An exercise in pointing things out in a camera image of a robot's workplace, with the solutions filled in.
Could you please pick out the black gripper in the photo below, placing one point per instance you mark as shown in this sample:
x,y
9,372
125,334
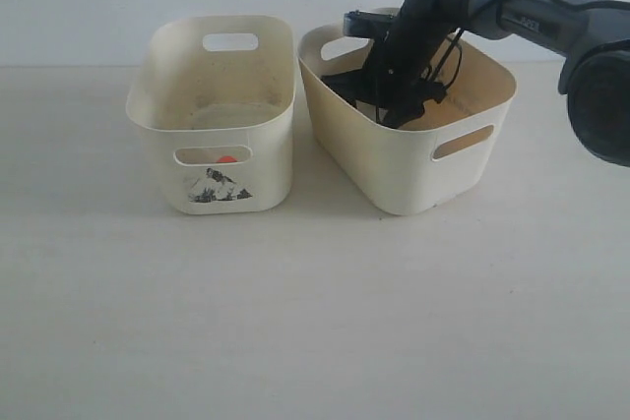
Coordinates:
x,y
394,81

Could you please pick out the blue-black wrist camera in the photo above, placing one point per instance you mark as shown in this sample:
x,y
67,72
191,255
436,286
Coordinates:
x,y
367,25

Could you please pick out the orange-capped tube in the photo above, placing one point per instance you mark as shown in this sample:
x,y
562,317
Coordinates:
x,y
227,159

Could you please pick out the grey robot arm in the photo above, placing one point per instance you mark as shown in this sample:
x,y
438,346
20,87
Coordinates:
x,y
591,36

